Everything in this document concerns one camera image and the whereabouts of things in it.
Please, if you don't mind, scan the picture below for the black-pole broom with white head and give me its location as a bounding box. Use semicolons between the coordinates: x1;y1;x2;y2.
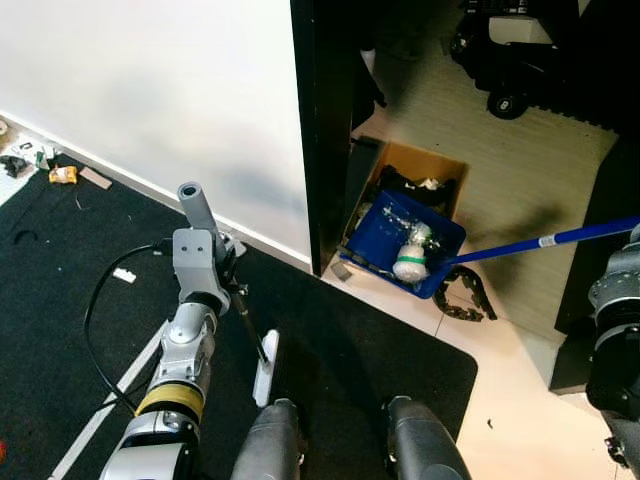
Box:
178;183;283;408

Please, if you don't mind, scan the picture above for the blue long-handled dustpan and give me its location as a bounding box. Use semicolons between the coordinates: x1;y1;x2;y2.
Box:
338;188;640;301

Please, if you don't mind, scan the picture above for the black floor mat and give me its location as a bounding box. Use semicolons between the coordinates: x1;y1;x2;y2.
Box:
0;155;480;480

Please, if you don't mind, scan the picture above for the white floor tape strip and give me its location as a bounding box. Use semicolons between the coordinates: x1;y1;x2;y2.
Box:
48;318;169;480

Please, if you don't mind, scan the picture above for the white baseboard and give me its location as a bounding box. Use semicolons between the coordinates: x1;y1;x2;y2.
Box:
0;108;313;269

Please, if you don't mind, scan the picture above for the small brown cardboard piece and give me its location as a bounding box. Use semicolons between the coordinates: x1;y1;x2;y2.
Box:
79;166;115;192

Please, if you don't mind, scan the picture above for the tall black cabinet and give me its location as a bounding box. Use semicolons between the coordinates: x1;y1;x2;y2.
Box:
290;0;386;278

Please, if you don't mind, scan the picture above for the clear crumpled plastic wrapper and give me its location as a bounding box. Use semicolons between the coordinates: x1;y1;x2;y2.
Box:
382;203;414;233

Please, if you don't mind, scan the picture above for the grey left robot leg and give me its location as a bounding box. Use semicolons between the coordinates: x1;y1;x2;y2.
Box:
230;397;305;480

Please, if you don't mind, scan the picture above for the grey robot leg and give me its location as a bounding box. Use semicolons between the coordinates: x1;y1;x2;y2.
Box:
384;395;473;480
230;397;305;480

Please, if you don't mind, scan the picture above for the white green small bottle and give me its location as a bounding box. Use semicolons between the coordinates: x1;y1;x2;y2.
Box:
392;225;434;285

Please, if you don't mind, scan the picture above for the yellow snack packet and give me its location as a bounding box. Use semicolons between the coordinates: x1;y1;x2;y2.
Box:
48;165;79;187

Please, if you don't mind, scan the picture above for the brown cardboard box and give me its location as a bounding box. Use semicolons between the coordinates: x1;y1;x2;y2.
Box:
350;138;470;233

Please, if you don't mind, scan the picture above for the grey right robot leg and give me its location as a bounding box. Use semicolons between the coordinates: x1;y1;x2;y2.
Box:
384;395;473;480

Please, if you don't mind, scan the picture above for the black wheeled cart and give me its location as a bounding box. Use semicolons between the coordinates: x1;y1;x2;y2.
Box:
448;0;640;123

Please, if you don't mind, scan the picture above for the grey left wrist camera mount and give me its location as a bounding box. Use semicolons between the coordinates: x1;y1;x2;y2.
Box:
173;228;248;301

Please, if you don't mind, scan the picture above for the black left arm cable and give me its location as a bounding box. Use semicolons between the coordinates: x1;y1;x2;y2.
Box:
84;240;177;416

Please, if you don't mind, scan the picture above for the black segmented chain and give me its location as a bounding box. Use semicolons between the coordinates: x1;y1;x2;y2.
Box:
434;267;499;324

